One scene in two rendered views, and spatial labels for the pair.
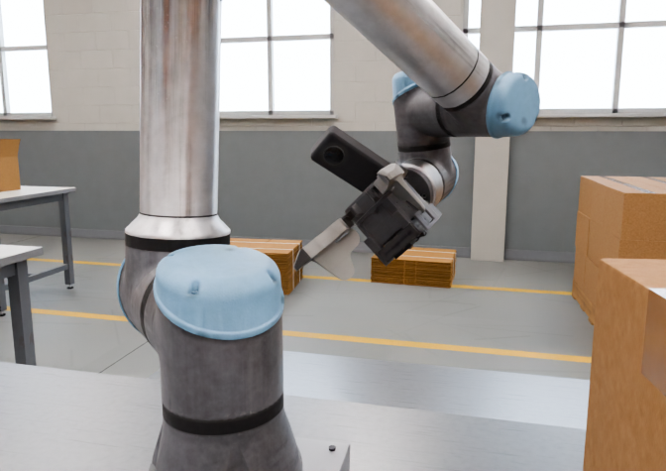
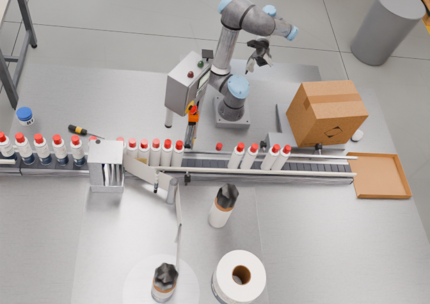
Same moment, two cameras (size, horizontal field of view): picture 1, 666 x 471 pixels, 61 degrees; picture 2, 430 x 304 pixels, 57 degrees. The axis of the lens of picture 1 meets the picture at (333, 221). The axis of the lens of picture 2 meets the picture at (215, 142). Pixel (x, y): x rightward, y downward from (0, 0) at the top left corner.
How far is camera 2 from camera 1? 1.75 m
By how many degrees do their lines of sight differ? 52
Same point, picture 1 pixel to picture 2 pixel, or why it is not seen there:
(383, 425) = not seen: hidden behind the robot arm
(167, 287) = (235, 91)
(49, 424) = not seen: hidden behind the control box
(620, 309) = (302, 93)
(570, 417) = (283, 79)
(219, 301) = (244, 94)
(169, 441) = (228, 109)
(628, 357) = (302, 100)
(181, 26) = (234, 38)
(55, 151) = not seen: outside the picture
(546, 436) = (278, 85)
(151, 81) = (225, 47)
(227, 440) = (239, 109)
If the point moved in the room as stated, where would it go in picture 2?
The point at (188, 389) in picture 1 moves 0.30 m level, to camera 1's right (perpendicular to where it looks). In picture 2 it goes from (235, 104) to (286, 97)
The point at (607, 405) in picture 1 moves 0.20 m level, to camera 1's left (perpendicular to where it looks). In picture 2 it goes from (296, 101) to (263, 106)
